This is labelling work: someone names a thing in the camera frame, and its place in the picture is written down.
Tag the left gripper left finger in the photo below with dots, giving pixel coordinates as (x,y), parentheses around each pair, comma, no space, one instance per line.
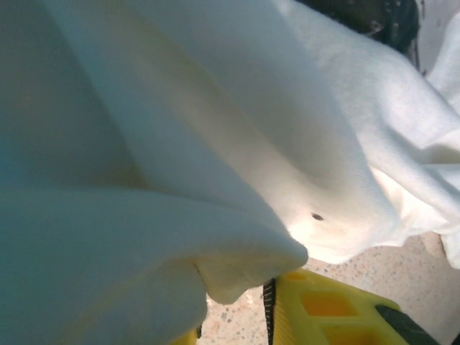
(192,338)

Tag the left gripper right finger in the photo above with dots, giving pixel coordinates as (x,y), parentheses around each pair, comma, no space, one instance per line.
(323,312)

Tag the white t-shirt with black print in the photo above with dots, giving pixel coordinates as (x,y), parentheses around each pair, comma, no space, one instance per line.
(179,143)

